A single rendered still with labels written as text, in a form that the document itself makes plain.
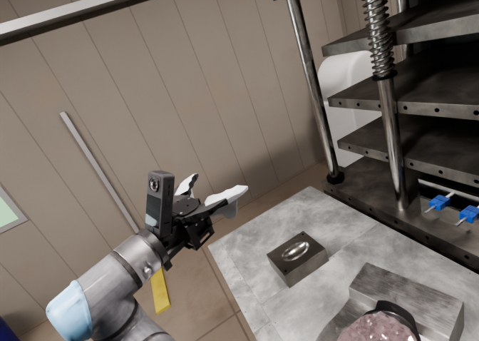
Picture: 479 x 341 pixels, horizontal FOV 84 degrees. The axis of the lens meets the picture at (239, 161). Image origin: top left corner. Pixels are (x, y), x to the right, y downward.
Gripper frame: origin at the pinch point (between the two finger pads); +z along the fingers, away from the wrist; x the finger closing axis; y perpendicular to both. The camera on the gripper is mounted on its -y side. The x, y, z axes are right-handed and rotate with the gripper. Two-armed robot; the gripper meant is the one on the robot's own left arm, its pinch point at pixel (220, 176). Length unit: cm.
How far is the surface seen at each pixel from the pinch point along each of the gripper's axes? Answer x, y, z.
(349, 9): -79, -4, 315
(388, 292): 28, 51, 24
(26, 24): -219, -59, 47
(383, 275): 26, 52, 29
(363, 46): 3, -6, 90
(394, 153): 18, 35, 78
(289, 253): -11, 62, 32
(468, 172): 42, 36, 71
